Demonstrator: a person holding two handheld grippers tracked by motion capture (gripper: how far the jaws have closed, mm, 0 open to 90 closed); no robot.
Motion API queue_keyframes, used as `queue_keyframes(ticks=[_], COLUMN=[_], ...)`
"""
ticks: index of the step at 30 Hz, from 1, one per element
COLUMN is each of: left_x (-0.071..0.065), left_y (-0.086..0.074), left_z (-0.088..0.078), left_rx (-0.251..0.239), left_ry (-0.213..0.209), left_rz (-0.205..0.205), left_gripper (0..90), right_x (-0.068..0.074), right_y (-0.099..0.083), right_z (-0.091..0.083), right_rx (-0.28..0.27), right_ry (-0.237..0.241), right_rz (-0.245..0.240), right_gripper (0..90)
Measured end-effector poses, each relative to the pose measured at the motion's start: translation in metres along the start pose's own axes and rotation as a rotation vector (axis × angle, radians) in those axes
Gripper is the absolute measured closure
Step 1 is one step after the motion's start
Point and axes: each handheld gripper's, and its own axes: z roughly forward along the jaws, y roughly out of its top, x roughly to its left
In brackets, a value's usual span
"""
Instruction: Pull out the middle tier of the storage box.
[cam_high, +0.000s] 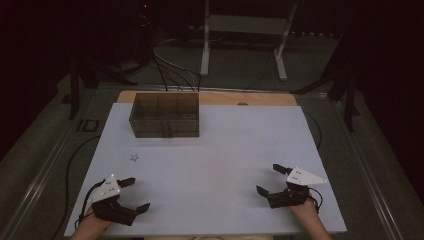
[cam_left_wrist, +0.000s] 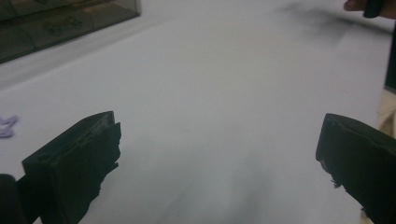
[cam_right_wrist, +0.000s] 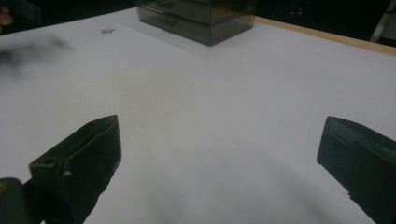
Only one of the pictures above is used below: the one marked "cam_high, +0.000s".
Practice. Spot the small blue star sticker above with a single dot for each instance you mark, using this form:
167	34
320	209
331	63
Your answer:
134	157

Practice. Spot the white table board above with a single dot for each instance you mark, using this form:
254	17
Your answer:
216	166

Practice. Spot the metal floor rail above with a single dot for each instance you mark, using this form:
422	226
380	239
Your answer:
40	180
372	183

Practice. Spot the black stand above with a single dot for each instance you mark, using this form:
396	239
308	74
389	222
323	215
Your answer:
74	93
349	100

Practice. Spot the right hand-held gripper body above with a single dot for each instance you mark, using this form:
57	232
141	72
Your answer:
290	196

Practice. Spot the person's light clothing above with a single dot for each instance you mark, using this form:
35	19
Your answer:
206	238

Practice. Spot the smoky transparent drawer cabinet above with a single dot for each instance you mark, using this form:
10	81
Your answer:
165	106

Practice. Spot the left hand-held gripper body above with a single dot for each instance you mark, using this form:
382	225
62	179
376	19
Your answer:
110	210

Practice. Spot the white metal stand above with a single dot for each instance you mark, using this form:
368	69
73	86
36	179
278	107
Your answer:
205	50

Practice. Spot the wooden table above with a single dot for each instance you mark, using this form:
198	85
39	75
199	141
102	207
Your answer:
233	98

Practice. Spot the person's left hand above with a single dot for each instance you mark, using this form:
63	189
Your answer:
95	222

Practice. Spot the person's right hand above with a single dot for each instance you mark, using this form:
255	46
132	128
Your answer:
305	210

